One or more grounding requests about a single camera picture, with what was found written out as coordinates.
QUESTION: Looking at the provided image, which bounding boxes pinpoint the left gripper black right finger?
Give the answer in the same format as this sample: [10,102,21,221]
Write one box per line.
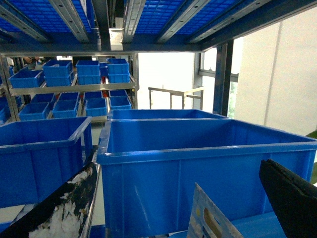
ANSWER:
[259,159,317,238]

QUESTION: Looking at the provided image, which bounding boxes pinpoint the left gripper black white-worn left finger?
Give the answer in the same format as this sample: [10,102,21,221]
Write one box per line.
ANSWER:
[0,162,98,238]

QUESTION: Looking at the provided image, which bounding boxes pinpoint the flower gift bag with figures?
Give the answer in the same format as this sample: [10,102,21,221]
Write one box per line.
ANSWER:
[186,183,243,238]

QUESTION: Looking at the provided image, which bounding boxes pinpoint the large blue bin left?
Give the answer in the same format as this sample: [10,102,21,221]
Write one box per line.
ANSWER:
[0,117,93,208]

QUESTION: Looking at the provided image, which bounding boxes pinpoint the large blue bin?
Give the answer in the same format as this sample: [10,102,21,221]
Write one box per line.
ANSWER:
[97,119,317,238]
[0,117,93,208]

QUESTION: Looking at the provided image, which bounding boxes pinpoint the large blue bin right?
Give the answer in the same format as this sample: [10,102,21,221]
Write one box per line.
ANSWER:
[97,119,317,238]

